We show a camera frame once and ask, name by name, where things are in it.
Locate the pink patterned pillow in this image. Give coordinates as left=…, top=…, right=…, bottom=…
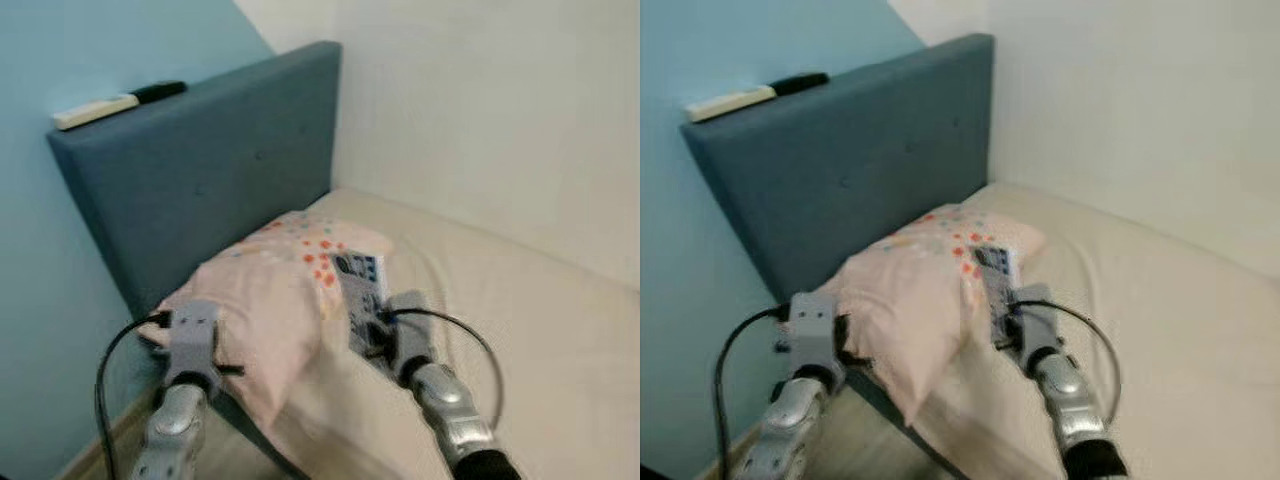
left=815, top=205, right=1046, bottom=426
left=140, top=210, right=393, bottom=431

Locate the beige bed mattress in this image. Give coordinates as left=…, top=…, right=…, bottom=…
left=900, top=182, right=1280, bottom=480
left=270, top=188, right=641, bottom=480

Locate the teal upholstered headboard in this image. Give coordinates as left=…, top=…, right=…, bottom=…
left=45, top=40, right=341, bottom=321
left=680, top=33, right=996, bottom=306

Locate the black oblong object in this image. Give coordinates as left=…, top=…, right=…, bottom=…
left=770, top=72, right=830, bottom=97
left=132, top=80, right=188, bottom=106

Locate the white remote control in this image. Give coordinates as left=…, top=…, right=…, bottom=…
left=52, top=95, right=139, bottom=131
left=685, top=85, right=777, bottom=123

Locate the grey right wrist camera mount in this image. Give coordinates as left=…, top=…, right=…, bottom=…
left=1015, top=283, right=1061, bottom=361
left=385, top=290, right=436, bottom=376

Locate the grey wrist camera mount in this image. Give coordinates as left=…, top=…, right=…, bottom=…
left=385, top=290, right=436, bottom=376
left=787, top=292, right=841, bottom=371
left=1015, top=283, right=1061, bottom=361
left=165, top=300, right=223, bottom=386

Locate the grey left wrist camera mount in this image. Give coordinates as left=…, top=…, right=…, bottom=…
left=787, top=292, right=841, bottom=371
left=165, top=300, right=223, bottom=386

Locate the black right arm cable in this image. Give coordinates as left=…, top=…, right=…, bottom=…
left=385, top=308, right=504, bottom=431
left=1015, top=298, right=1123, bottom=426

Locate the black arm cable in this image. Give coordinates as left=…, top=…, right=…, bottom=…
left=95, top=312, right=171, bottom=480
left=385, top=308, right=504, bottom=431
left=1015, top=298, right=1123, bottom=426
left=713, top=305, right=793, bottom=480

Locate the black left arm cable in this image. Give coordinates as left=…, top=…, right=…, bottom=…
left=95, top=312, right=171, bottom=480
left=713, top=305, right=793, bottom=480

